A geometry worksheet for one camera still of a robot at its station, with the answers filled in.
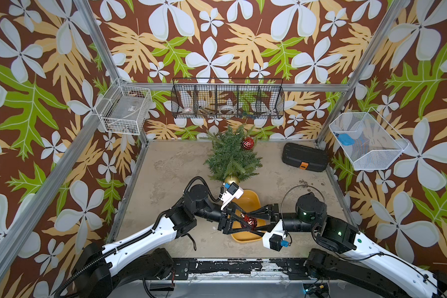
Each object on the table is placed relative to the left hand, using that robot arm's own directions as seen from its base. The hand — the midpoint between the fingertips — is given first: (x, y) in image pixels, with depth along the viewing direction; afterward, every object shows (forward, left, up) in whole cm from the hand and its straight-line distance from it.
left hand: (249, 223), depth 59 cm
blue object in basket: (+40, -48, -1) cm, 62 cm away
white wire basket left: (+52, +56, +6) cm, 77 cm away
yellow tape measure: (-1, +21, -28) cm, 35 cm away
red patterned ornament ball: (+29, -1, +6) cm, 30 cm away
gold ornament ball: (+18, +6, -2) cm, 19 cm away
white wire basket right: (+38, -57, -1) cm, 69 cm away
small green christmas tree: (+28, +7, -1) cm, 29 cm away
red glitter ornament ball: (0, 0, +2) cm, 2 cm away
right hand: (+2, 0, 0) cm, 2 cm away
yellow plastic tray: (+20, -5, -26) cm, 33 cm away
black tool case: (+46, -40, -22) cm, 65 cm away
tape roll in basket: (+62, +7, -1) cm, 62 cm away
